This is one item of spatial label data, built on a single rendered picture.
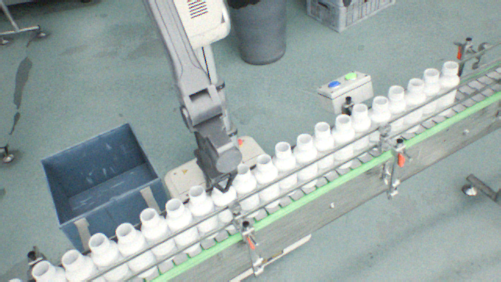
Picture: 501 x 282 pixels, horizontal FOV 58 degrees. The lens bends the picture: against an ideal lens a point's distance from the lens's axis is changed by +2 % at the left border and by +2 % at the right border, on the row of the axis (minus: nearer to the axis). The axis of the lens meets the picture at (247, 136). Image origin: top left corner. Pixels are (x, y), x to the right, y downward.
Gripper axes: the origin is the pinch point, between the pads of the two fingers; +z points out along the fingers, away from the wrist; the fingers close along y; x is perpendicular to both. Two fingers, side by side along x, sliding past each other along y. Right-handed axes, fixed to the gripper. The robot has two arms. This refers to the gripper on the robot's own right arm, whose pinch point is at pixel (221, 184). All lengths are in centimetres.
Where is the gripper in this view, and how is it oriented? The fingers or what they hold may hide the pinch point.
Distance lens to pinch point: 105.2
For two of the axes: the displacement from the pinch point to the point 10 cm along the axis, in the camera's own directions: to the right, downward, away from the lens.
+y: 4.8, 5.8, -6.6
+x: 8.7, -4.1, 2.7
